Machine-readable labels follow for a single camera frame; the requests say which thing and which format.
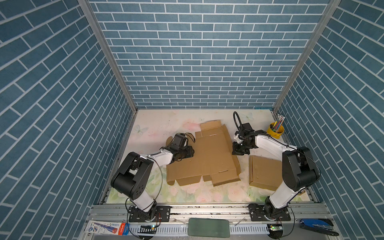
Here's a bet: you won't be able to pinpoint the brown cardboard box sheet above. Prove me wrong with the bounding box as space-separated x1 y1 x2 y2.
248 154 307 193

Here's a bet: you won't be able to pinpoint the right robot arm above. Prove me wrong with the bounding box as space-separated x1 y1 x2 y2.
233 132 321 221

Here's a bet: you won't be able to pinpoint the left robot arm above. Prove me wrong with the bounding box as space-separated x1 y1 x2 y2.
111 146 195 221

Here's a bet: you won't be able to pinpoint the yellow pencil cup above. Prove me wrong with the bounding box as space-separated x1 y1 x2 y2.
267 122 285 140

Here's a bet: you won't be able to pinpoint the coloured pencils bundle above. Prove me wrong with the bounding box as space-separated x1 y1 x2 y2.
271 115 286 133

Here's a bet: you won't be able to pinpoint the green rectangular pad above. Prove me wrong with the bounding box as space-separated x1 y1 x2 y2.
188 218 230 238

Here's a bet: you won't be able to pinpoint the white printed package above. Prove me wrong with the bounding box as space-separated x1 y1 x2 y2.
85 221 130 236

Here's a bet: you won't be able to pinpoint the blue black pliers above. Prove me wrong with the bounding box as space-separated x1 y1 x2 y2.
300 219 340 237

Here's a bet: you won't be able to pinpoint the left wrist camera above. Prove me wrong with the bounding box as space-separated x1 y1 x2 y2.
170 133 188 150

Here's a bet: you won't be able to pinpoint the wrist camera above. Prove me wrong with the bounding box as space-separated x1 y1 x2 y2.
170 133 188 150
234 123 254 144

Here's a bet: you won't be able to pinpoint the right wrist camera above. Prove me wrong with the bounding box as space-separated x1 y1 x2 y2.
234 123 254 144

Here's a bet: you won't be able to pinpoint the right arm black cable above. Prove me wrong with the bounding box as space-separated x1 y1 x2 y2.
232 110 244 133

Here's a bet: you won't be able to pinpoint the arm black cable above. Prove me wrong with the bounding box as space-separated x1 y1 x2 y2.
124 155 165 214
232 110 244 133

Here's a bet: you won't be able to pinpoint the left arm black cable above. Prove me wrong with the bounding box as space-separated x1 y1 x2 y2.
124 155 165 214

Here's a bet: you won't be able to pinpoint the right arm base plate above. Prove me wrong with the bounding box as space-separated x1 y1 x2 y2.
248 204 291 222

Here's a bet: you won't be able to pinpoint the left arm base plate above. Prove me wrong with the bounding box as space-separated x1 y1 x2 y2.
128 206 172 223

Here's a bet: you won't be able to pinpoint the aluminium front rail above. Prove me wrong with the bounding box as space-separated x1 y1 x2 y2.
79 202 341 240

